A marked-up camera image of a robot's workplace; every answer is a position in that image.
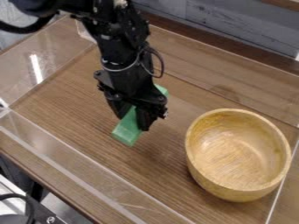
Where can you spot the brown wooden bowl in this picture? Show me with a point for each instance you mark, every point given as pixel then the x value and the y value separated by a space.
pixel 237 154

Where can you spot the green rectangular block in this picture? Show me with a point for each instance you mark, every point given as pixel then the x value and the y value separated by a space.
pixel 125 132

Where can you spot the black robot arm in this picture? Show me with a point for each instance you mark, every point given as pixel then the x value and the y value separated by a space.
pixel 119 29

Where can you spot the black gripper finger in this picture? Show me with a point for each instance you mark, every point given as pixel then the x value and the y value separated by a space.
pixel 144 118
pixel 119 107

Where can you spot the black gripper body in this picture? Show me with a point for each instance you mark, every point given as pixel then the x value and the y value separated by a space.
pixel 128 82

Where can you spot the clear acrylic enclosure wall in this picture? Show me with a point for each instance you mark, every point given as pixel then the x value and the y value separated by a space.
pixel 56 125

